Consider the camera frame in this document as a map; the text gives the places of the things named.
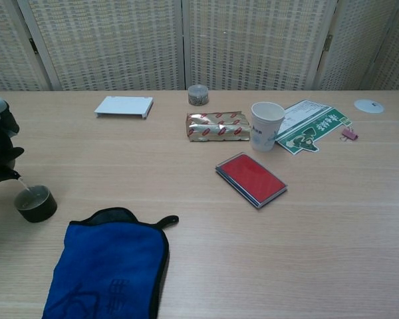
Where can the pink binder clip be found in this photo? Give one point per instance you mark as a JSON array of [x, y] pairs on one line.
[[350, 134]]

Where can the woven folding screen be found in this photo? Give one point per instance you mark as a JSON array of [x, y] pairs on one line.
[[113, 43]]

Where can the red stamp pad case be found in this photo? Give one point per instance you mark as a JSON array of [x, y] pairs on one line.
[[249, 176]]

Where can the white paper cup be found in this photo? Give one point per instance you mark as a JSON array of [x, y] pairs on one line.
[[264, 133]]

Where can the small round clear jar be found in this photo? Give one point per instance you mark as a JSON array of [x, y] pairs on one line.
[[197, 96]]

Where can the white round table grommet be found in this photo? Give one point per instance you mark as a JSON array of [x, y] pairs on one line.
[[369, 105]]

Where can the green white flattened carton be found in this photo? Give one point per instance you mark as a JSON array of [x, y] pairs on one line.
[[319, 126]]

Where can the dark green tea cup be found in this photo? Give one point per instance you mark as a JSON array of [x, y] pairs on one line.
[[36, 212]]

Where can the blue cloth with black trim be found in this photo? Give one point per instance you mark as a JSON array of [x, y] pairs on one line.
[[113, 259]]

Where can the gold snack package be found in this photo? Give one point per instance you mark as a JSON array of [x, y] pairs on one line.
[[216, 128]]

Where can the white flat plastic box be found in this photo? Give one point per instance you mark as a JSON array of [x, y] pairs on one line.
[[123, 106]]

